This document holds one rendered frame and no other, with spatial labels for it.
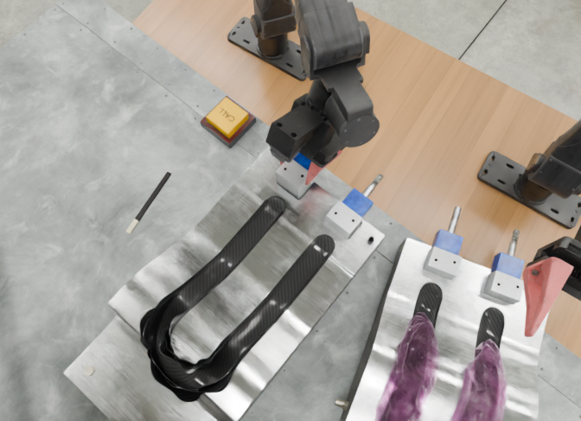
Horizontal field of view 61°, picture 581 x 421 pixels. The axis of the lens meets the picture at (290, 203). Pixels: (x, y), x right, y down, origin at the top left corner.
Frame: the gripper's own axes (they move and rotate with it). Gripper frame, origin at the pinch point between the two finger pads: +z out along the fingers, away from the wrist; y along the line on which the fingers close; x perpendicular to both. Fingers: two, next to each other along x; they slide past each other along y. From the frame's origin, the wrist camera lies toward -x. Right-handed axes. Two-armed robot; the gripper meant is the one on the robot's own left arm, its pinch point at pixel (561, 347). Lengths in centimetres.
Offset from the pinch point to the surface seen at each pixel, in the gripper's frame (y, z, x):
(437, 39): -41, -127, 123
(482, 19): -29, -146, 124
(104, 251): -61, 17, 39
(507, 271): 1.2, -17.1, 33.0
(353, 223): -24.9, -8.7, 28.0
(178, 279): -43, 14, 27
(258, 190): -42, -6, 31
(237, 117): -55, -18, 36
